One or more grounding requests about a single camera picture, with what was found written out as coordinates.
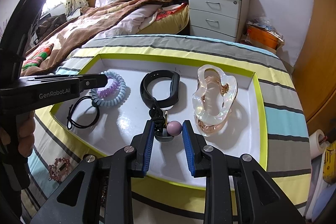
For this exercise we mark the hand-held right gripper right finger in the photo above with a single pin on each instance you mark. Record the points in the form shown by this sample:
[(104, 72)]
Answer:
[(187, 148)]

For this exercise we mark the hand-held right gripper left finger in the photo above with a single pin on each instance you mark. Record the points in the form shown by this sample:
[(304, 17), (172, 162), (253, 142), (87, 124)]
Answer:
[(148, 145)]

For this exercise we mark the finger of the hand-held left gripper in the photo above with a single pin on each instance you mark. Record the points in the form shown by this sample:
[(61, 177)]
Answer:
[(94, 81)]

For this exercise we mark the lime green shallow box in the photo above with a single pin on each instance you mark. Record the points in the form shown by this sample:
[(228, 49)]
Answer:
[(126, 119)]

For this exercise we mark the clear hair claw clip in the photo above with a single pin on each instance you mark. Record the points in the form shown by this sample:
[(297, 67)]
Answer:
[(202, 106)]

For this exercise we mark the black wristband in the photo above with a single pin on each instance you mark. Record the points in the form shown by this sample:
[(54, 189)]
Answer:
[(147, 96)]

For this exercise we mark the person's left hand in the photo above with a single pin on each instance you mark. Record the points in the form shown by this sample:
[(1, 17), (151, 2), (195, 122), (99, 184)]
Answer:
[(26, 134)]

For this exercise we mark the red green patterned cloth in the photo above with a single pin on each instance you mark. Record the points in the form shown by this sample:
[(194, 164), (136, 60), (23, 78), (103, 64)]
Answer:
[(38, 57)]

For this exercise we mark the brown blanket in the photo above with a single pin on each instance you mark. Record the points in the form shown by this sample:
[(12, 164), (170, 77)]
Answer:
[(86, 29)]

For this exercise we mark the dark bag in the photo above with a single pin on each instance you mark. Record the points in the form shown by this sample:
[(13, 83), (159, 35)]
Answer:
[(51, 28)]

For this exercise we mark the lavender quilt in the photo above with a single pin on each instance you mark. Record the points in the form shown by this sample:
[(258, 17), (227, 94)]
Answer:
[(131, 22)]

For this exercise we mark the pink rhinestone hair clip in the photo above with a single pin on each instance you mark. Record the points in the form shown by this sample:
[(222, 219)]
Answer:
[(56, 167)]

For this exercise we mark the white pillow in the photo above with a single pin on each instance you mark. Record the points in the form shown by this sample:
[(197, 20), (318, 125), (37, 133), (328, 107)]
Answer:
[(105, 1)]

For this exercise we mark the yellow patterned pillow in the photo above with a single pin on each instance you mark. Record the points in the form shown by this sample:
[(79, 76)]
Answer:
[(168, 22)]

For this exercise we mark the white paper roll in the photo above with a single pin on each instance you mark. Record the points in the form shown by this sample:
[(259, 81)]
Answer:
[(316, 145)]

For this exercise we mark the orange box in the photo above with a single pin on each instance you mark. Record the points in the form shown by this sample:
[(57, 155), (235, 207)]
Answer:
[(262, 39)]

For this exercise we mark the grey nightstand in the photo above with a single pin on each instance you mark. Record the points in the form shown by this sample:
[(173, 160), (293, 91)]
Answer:
[(215, 16)]

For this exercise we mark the yellow box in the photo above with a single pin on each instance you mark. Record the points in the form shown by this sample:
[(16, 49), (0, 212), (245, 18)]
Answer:
[(330, 161)]

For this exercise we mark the clear plastic bag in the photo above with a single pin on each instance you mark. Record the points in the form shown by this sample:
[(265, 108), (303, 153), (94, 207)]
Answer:
[(262, 24)]

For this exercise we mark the large wooden wardrobe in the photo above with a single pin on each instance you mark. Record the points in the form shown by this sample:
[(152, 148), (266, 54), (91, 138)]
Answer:
[(320, 56)]

